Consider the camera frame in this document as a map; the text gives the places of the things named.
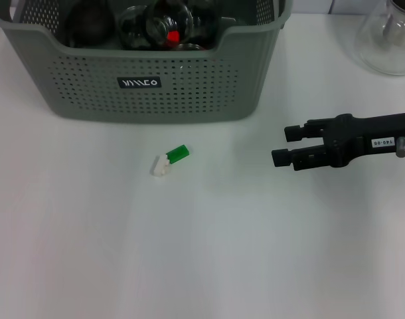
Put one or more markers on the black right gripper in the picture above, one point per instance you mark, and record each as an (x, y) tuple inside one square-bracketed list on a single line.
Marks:
[(355, 139)]

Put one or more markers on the green toy brick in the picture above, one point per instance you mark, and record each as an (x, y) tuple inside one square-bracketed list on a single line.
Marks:
[(178, 153)]

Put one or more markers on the white toy brick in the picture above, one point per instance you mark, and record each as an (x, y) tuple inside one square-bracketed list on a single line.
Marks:
[(161, 166)]

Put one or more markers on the small red toy brick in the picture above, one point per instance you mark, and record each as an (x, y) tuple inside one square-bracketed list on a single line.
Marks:
[(172, 36)]

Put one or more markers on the grey-green perforated storage bin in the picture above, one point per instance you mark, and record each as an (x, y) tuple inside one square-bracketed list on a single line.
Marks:
[(156, 106)]

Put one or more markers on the clear glass carafe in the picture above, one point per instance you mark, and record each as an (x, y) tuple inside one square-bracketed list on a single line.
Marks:
[(372, 50)]

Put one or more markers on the black round teapot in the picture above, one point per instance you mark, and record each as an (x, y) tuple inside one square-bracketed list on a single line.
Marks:
[(89, 23)]

